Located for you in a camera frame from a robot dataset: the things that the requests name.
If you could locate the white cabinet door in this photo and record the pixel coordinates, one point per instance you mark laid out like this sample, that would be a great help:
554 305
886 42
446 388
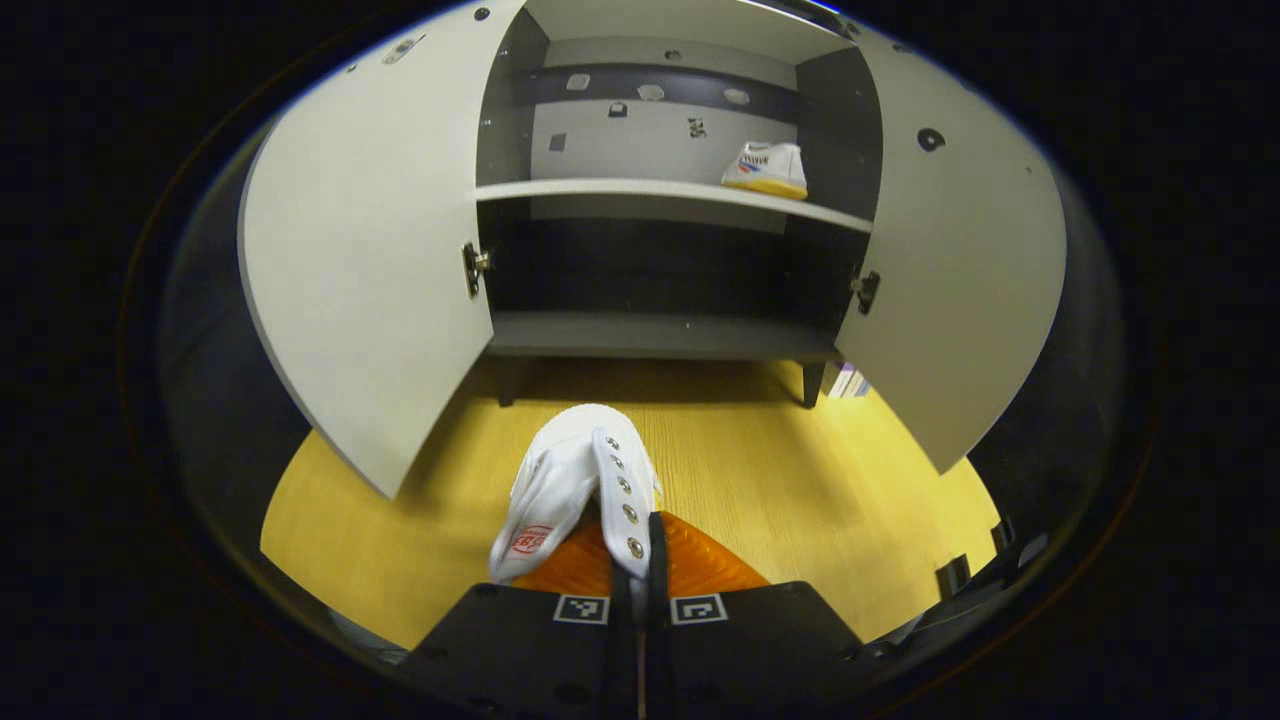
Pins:
960 280
380 250

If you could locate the white shoe cabinet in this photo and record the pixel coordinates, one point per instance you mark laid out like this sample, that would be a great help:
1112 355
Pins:
650 140

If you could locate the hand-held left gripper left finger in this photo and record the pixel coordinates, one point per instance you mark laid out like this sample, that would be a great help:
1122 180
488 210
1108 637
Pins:
520 650

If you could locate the dark equipment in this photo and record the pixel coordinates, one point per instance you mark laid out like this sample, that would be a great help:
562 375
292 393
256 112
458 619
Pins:
952 578

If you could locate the white canvas shoe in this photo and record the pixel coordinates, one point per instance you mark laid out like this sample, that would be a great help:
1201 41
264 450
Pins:
570 450
770 165

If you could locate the white cabinet shelf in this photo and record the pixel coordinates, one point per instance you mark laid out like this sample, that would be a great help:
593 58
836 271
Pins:
620 190

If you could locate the black backdrop cloth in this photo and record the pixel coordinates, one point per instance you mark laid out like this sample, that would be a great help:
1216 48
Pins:
220 400

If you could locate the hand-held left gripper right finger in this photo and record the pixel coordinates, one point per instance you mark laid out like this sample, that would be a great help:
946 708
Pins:
657 570

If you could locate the pale printed box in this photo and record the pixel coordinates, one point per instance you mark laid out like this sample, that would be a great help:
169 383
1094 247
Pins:
850 382

